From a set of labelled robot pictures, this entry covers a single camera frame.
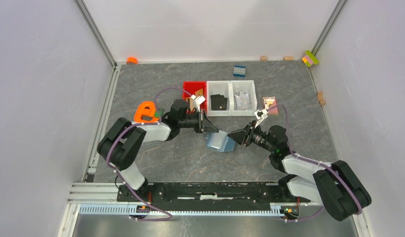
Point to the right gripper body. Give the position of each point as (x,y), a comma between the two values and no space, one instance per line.
(258,137)

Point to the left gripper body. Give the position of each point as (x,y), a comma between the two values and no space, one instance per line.
(194,121)

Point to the blue card holder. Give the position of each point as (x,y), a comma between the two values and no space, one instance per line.
(220,142)

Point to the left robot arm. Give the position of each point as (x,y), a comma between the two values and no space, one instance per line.
(121,144)

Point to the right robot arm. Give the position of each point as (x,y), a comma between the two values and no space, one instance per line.
(334,186)

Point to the gold cards in red bin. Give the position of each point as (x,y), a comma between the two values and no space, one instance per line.
(199,92)

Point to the black card in bin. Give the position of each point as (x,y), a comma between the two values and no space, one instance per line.
(218,102)

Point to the playing card box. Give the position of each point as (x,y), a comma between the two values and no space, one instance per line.
(270,103)

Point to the silver VIP cards in bin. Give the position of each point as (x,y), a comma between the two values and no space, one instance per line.
(242,100)

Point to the red plastic bin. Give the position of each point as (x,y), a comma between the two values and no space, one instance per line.
(193,86)

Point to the green toy brick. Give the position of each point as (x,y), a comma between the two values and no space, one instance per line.
(158,114)

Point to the white middle plastic bin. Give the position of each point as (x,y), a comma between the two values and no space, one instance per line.
(219,87)

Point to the white plastic bin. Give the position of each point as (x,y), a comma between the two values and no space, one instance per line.
(246,86)
(219,87)

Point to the white right plastic bin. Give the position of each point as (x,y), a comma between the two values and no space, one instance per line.
(246,86)

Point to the orange plastic loop toy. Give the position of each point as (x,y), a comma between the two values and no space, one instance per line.
(145,112)

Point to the blue and grey brick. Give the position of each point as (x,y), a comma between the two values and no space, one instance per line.
(239,71)

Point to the wooden arch block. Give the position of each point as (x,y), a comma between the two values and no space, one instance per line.
(320,98)

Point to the orange tape roll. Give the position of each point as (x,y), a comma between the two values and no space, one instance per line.
(131,60)

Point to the colourful brick stack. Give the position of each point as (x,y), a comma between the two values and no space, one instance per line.
(309,59)

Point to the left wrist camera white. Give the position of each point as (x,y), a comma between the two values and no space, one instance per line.
(196,101)

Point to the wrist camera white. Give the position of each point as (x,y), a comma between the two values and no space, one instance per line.
(196,101)
(260,115)

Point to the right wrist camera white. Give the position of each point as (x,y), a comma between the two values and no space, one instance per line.
(260,115)

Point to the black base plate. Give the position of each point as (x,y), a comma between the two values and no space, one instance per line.
(216,196)

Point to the blue toothed rail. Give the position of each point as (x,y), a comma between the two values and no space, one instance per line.
(133,209)

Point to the aluminium frame post right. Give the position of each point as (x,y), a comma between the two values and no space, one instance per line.
(340,5)

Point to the aluminium frame post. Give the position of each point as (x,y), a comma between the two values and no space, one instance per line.
(83,9)
(340,5)

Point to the aluminium frame post left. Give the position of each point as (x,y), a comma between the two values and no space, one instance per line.
(83,9)

